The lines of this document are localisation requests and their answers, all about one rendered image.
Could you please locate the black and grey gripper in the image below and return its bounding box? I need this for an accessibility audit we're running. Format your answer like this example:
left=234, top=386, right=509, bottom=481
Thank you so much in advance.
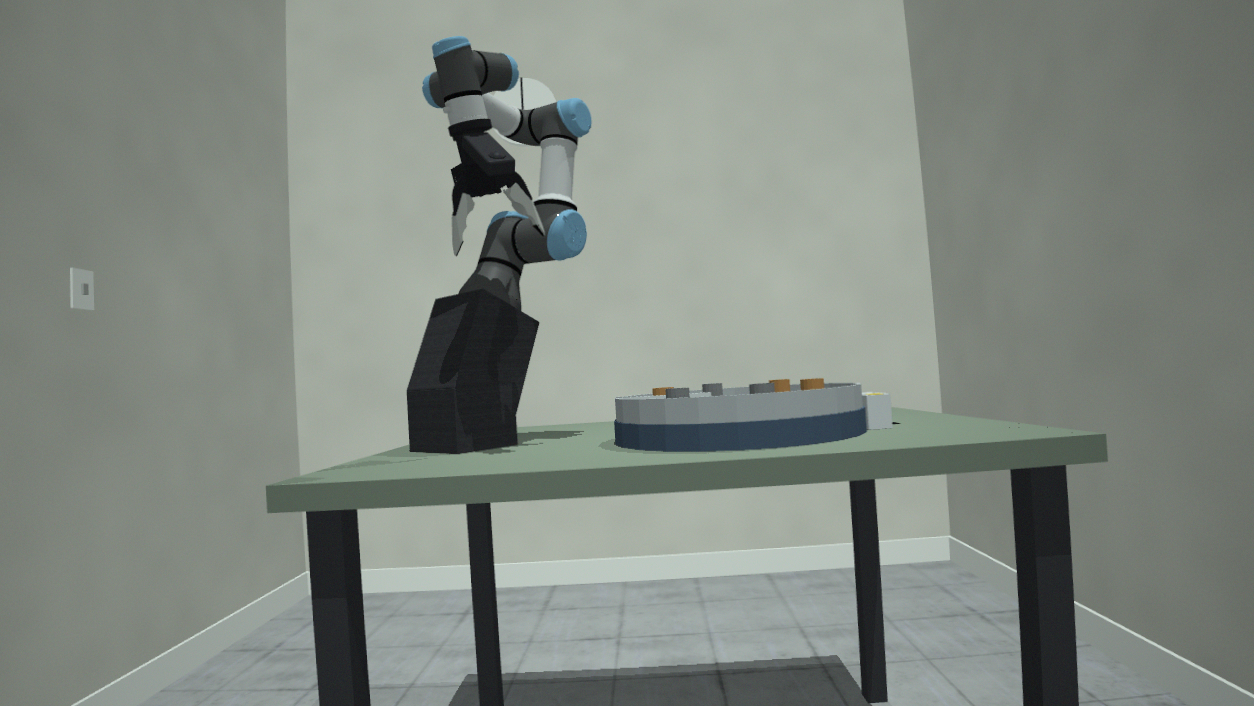
left=448, top=119, right=545, bottom=256

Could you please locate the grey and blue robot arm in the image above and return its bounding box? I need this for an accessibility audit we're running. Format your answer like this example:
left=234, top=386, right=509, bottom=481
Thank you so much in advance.
left=423, top=36, right=592, bottom=310

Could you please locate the grey round turntable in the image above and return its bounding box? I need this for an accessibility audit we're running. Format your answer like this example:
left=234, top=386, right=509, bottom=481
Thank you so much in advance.
left=614, top=382, right=892, bottom=451

